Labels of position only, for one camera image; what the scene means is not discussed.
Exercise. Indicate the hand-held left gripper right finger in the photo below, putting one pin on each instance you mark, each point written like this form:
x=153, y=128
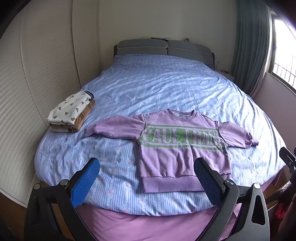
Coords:
x=208, y=183

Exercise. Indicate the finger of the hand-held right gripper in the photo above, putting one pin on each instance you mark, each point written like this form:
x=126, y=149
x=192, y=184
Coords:
x=286, y=155

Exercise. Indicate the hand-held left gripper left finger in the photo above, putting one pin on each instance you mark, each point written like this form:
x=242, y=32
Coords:
x=85, y=183

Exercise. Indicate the purple sweatshirt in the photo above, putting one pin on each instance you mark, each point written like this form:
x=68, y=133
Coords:
x=175, y=162

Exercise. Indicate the brown plaid folded garment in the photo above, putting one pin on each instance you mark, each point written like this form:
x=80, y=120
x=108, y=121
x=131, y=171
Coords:
x=81, y=118

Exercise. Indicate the purple bed sheet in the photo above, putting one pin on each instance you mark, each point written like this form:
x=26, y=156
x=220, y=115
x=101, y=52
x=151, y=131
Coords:
x=150, y=227

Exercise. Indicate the white printed folded garment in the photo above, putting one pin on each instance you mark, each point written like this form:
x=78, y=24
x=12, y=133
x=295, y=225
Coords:
x=69, y=109

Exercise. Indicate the small bedside table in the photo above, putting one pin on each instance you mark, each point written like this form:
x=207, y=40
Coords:
x=227, y=75

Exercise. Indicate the window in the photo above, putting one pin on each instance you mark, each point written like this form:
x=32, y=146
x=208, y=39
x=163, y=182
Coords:
x=284, y=55

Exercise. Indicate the blue floral striped duvet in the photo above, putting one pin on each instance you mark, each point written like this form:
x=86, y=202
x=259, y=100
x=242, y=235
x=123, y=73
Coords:
x=150, y=88

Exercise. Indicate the white louvered wardrobe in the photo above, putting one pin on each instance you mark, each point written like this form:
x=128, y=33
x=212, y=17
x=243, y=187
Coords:
x=34, y=81

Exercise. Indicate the grey-blue curtain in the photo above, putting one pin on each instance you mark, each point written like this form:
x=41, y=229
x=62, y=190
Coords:
x=249, y=46

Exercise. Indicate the small pink ornament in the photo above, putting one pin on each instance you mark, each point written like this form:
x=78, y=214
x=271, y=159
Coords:
x=186, y=39

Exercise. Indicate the flat things on headboard shelf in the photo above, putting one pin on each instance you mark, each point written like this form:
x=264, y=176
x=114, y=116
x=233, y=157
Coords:
x=157, y=37

